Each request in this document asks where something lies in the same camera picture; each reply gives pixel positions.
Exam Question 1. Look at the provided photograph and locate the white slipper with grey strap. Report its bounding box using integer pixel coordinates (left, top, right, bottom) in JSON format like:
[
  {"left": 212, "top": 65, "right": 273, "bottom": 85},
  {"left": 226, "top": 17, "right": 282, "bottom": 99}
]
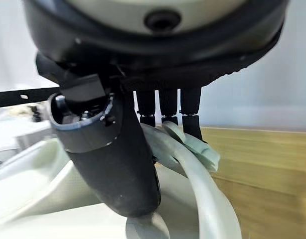
[{"left": 0, "top": 123, "right": 243, "bottom": 239}]

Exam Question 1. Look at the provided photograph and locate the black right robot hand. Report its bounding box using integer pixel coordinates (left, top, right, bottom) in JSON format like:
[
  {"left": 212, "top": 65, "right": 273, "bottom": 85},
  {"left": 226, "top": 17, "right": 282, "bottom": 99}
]
[{"left": 23, "top": 0, "right": 290, "bottom": 218}]

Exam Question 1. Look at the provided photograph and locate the black shoe rack bar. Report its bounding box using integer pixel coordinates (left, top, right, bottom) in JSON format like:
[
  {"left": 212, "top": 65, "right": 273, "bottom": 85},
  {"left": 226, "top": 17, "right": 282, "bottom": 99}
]
[{"left": 0, "top": 86, "right": 62, "bottom": 109}]

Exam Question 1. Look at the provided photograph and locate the small dark object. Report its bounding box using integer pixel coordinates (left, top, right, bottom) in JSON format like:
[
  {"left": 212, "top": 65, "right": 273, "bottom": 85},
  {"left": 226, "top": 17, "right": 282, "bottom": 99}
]
[{"left": 28, "top": 104, "right": 45, "bottom": 123}]

